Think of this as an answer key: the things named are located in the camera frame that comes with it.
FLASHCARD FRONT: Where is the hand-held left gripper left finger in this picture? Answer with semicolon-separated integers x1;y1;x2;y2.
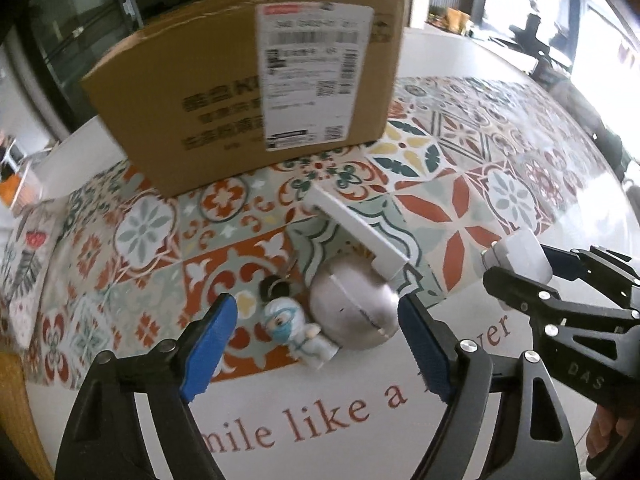
54;292;238;480

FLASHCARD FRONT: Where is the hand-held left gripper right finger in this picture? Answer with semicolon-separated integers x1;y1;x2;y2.
397;292;583;480

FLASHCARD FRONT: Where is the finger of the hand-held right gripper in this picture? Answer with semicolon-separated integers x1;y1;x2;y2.
482;266;640;341
542;245;640;307

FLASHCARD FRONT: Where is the white charger cube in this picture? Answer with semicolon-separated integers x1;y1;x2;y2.
481;227;553;283

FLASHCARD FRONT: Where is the small white figurine keychain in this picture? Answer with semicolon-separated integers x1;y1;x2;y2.
259;276;337;371

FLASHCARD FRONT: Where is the silver round case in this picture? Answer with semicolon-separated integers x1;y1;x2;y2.
307;255;401;351

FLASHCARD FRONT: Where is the white rectangular box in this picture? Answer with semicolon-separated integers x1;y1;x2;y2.
306;184;411;281

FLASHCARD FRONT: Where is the brown cardboard box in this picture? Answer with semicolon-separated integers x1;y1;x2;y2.
80;0;412;198

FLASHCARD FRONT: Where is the person's right hand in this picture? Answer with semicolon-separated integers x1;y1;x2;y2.
585;402;633;458

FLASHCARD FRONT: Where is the patterned tile-print table runner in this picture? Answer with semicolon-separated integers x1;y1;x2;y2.
0;76;608;386

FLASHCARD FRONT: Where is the leaf-print fabric tissue pouch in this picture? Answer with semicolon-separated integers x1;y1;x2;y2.
0;197;66;346

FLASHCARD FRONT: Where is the yellow woven storage box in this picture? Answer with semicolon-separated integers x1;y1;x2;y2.
0;352;53;480

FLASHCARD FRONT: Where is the yellow paper bag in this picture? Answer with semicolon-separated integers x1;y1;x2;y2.
445;7;471;33

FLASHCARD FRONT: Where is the dark glass sliding door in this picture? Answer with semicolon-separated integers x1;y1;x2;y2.
0;0;271;131

